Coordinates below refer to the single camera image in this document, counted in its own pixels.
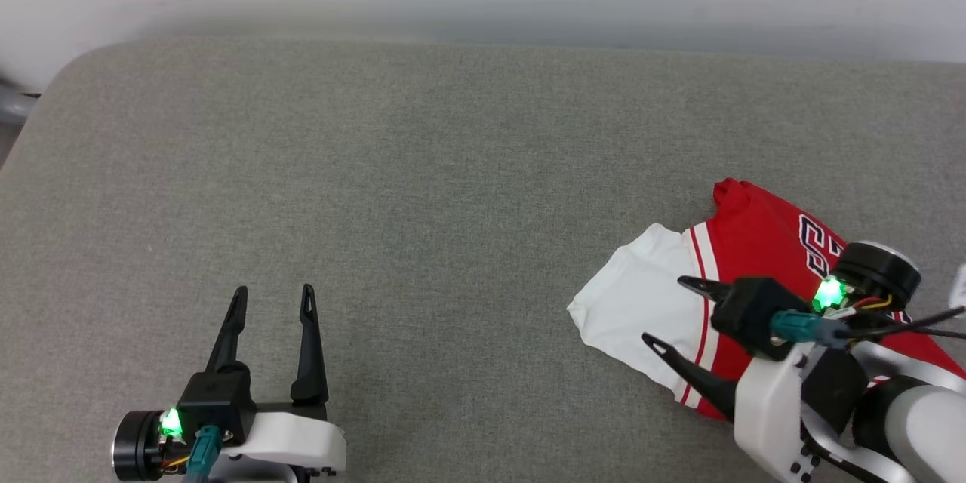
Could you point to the red and white jersey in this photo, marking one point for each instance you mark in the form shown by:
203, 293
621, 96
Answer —
755, 241

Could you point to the teal camera connector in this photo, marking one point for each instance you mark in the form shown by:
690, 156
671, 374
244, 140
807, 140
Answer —
800, 326
202, 453

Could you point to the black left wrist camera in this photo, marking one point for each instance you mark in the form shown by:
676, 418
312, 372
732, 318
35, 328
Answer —
215, 400

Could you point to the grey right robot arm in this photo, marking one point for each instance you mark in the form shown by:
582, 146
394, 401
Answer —
928, 423

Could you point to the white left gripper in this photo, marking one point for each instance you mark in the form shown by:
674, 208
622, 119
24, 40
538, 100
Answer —
294, 441

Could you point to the teal right camera connector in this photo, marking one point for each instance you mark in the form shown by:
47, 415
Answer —
800, 326

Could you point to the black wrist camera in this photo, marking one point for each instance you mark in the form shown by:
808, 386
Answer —
215, 400
755, 309

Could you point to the teal left camera connector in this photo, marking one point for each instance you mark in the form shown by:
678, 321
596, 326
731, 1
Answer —
202, 453

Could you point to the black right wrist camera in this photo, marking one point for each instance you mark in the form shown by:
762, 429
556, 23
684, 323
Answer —
755, 309

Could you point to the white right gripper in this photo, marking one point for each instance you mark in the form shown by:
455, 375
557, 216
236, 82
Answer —
770, 415

